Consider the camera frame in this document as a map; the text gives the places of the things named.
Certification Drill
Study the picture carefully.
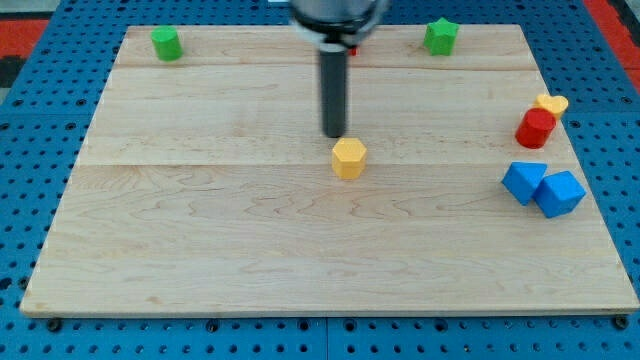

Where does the blue cube block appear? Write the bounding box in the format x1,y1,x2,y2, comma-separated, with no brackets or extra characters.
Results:
533,171,586,218

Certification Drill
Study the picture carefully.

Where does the yellow heart block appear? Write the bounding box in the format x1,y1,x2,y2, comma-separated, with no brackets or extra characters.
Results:
532,94,570,120

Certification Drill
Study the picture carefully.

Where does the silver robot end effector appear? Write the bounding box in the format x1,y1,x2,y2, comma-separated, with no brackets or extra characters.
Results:
289,0,389,48

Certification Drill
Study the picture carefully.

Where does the green cylinder block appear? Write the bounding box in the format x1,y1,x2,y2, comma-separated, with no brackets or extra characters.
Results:
150,25,183,62

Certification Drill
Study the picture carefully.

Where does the red cylinder block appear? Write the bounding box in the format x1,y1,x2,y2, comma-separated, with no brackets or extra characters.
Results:
515,108,557,149

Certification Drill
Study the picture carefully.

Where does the wooden board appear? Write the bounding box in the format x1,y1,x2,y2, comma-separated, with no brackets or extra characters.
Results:
20,25,639,318

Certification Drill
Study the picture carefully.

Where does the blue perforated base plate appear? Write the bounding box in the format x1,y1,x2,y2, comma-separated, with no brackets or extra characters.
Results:
1,0,639,359

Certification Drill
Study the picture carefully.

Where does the yellow hexagon block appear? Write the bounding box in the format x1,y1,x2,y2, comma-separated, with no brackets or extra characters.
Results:
332,138,367,180

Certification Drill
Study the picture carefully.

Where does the green star block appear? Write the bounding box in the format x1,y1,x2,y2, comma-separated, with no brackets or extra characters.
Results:
423,17,460,56

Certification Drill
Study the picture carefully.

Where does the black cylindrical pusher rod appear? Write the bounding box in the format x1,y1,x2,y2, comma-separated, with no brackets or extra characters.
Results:
319,50,348,138

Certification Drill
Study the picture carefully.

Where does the blue triangle block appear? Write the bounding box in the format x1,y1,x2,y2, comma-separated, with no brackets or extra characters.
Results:
501,162,547,206

